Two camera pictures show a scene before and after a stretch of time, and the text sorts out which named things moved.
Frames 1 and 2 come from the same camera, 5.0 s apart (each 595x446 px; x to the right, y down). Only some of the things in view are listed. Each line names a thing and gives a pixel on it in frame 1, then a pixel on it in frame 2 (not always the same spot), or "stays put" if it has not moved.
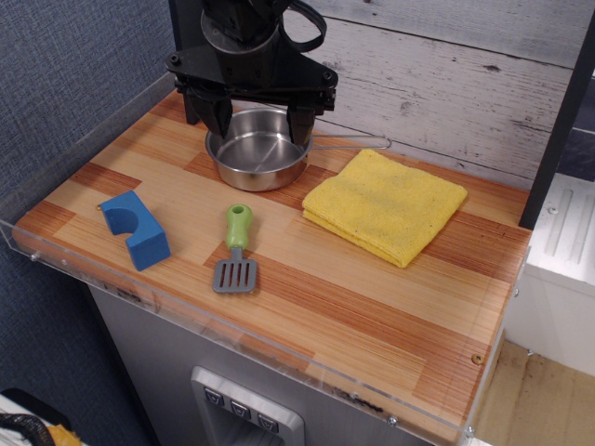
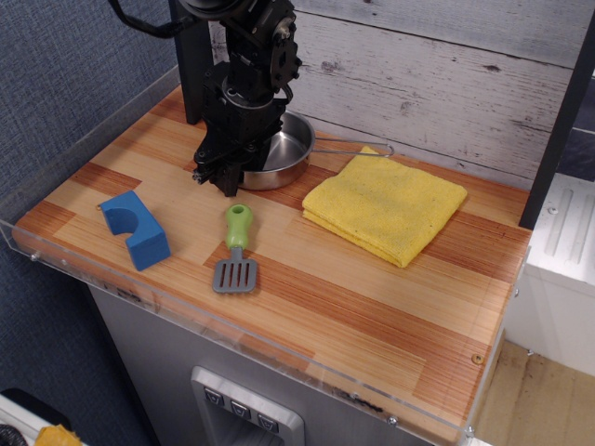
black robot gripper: x=292 y=78 → x=235 y=136
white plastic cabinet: x=553 y=311 stays put
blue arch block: x=128 y=214 stays put
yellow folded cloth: x=390 y=208 stays put
